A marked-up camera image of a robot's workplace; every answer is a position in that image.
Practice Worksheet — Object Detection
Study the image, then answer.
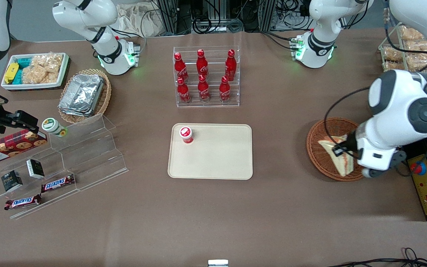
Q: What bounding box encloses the red cookie box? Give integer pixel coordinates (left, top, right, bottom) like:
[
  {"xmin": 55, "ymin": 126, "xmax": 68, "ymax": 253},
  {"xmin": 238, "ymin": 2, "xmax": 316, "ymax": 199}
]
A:
[{"xmin": 0, "ymin": 129, "xmax": 48, "ymax": 166}]

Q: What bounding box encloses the snickers chocolate bar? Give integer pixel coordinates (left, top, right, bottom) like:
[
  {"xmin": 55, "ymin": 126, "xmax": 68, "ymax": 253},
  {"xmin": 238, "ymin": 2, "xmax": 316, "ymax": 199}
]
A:
[
  {"xmin": 41, "ymin": 174, "xmax": 76, "ymax": 194},
  {"xmin": 4, "ymin": 194, "xmax": 43, "ymax": 211}
]

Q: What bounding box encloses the white wire rack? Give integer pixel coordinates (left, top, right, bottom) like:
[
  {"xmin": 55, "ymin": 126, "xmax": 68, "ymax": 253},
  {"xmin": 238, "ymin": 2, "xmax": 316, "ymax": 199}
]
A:
[{"xmin": 378, "ymin": 22, "xmax": 427, "ymax": 73}]

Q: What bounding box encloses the black floor cable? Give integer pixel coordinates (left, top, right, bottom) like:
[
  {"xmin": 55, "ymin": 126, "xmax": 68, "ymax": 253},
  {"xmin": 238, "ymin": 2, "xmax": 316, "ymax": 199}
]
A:
[{"xmin": 327, "ymin": 247, "xmax": 427, "ymax": 267}]

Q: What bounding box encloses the aluminium foil tray stack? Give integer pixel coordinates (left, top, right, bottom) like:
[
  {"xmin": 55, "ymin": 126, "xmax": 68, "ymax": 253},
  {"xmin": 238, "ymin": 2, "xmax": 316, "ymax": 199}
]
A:
[{"xmin": 58, "ymin": 74, "xmax": 105, "ymax": 118}]

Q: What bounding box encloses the beige cloth bag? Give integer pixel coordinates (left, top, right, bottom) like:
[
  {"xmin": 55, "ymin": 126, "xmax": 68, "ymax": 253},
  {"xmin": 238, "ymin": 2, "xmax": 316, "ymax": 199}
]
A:
[{"xmin": 114, "ymin": 3, "xmax": 164, "ymax": 37}]

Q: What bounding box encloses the triangular sandwich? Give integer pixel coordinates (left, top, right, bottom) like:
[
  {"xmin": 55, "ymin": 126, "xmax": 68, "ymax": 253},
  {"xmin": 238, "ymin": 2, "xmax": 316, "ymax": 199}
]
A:
[{"xmin": 317, "ymin": 134, "xmax": 355, "ymax": 177}]

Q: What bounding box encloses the clear acrylic step display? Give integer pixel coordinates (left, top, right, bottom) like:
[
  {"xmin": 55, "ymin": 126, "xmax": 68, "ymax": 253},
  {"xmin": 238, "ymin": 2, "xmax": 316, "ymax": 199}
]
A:
[{"xmin": 0, "ymin": 114, "xmax": 129, "ymax": 220}]

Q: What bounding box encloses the white rectangular snack tray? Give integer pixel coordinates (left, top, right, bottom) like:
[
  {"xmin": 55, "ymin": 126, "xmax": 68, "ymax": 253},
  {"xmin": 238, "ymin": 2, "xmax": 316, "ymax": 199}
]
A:
[{"xmin": 1, "ymin": 52, "xmax": 70, "ymax": 91}]

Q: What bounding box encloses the yellow snack packet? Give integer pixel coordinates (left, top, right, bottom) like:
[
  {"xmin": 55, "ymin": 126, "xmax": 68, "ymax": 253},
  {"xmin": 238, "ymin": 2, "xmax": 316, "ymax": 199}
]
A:
[{"xmin": 5, "ymin": 62, "xmax": 20, "ymax": 84}]

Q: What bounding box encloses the red cola bottle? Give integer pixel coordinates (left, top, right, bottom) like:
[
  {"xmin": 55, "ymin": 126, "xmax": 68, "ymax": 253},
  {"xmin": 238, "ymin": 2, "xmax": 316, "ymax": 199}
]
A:
[
  {"xmin": 196, "ymin": 49, "xmax": 209, "ymax": 78},
  {"xmin": 198, "ymin": 74, "xmax": 211, "ymax": 103},
  {"xmin": 224, "ymin": 49, "xmax": 237, "ymax": 82},
  {"xmin": 177, "ymin": 77, "xmax": 192, "ymax": 104},
  {"xmin": 174, "ymin": 52, "xmax": 189, "ymax": 82},
  {"xmin": 219, "ymin": 76, "xmax": 232, "ymax": 103}
]

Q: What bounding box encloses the beige plastic tray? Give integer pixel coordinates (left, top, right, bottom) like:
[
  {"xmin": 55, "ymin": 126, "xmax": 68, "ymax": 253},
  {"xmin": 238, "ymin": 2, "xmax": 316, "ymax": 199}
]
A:
[{"xmin": 168, "ymin": 123, "xmax": 253, "ymax": 180}]

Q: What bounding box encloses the black right base cable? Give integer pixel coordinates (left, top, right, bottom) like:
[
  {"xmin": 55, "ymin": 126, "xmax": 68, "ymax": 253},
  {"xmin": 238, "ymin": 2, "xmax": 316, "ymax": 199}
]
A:
[{"xmin": 109, "ymin": 27, "xmax": 148, "ymax": 50}]

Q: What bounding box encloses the brown wicker basket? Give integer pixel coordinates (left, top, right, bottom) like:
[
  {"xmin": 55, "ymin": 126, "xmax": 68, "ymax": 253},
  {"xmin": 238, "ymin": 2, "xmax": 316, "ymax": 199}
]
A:
[{"xmin": 306, "ymin": 117, "xmax": 370, "ymax": 182}]

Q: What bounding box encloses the rice cracker bag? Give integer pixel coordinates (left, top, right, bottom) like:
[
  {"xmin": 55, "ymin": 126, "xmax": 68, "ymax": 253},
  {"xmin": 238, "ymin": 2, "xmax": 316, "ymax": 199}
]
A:
[
  {"xmin": 22, "ymin": 65, "xmax": 59, "ymax": 85},
  {"xmin": 31, "ymin": 53, "xmax": 64, "ymax": 72}
]

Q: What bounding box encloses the red lidded cup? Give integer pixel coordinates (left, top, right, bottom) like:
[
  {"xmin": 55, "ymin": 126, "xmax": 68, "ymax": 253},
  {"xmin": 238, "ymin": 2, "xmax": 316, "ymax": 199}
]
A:
[{"xmin": 179, "ymin": 126, "xmax": 194, "ymax": 145}]

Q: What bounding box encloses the green lidded yogurt bottle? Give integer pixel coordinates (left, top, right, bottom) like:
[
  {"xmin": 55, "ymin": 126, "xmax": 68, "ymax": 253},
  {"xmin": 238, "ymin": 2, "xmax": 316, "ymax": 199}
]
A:
[{"xmin": 42, "ymin": 118, "xmax": 68, "ymax": 138}]

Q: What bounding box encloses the equipment rack with cables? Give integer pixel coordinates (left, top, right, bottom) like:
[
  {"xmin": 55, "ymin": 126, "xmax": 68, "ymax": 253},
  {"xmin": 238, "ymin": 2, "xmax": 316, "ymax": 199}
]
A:
[{"xmin": 154, "ymin": 0, "xmax": 312, "ymax": 34}]

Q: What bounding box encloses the bagged fried snack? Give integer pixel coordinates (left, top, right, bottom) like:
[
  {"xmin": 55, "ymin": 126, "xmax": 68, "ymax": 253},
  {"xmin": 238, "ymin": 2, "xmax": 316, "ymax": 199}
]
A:
[
  {"xmin": 382, "ymin": 61, "xmax": 404, "ymax": 72},
  {"xmin": 399, "ymin": 25, "xmax": 424, "ymax": 41},
  {"xmin": 382, "ymin": 47, "xmax": 404, "ymax": 62},
  {"xmin": 403, "ymin": 53, "xmax": 427, "ymax": 72},
  {"xmin": 404, "ymin": 40, "xmax": 427, "ymax": 53}
]

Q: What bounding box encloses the small black box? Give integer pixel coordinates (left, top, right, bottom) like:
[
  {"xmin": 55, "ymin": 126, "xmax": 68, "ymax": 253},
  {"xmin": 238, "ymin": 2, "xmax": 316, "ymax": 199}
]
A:
[
  {"xmin": 26, "ymin": 159, "xmax": 46, "ymax": 179},
  {"xmin": 1, "ymin": 170, "xmax": 24, "ymax": 193}
]

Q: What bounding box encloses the light wicker basket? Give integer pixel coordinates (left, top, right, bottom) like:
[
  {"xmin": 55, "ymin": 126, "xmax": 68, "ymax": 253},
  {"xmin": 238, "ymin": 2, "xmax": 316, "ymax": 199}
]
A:
[{"xmin": 57, "ymin": 69, "xmax": 112, "ymax": 125}]

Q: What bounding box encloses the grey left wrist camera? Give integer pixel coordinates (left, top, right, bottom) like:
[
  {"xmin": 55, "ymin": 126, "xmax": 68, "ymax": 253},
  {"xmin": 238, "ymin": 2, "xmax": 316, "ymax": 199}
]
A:
[{"xmin": 362, "ymin": 149, "xmax": 408, "ymax": 179}]

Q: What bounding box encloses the clear acrylic bottle rack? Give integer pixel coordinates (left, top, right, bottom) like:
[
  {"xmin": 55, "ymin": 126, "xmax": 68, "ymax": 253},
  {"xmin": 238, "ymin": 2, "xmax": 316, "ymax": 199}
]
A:
[{"xmin": 173, "ymin": 46, "xmax": 241, "ymax": 108}]

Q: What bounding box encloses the black base cable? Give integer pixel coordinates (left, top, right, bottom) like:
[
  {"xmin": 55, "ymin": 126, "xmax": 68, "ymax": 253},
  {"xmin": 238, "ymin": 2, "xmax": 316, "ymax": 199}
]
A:
[
  {"xmin": 109, "ymin": 27, "xmax": 148, "ymax": 50},
  {"xmin": 261, "ymin": 30, "xmax": 296, "ymax": 51}
]

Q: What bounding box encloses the black left base cable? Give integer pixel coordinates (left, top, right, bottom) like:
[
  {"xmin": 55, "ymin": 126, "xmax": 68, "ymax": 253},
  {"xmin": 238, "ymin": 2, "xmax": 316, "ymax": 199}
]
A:
[{"xmin": 261, "ymin": 30, "xmax": 296, "ymax": 51}]

